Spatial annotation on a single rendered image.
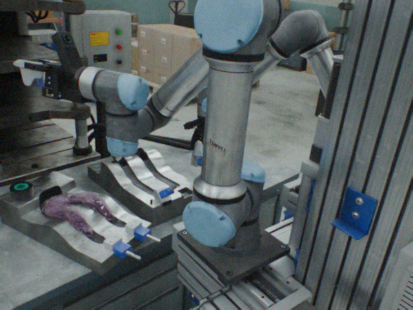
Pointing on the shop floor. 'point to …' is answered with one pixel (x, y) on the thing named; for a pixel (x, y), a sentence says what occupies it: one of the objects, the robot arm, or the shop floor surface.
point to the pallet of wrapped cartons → (164, 51)
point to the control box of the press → (106, 53)
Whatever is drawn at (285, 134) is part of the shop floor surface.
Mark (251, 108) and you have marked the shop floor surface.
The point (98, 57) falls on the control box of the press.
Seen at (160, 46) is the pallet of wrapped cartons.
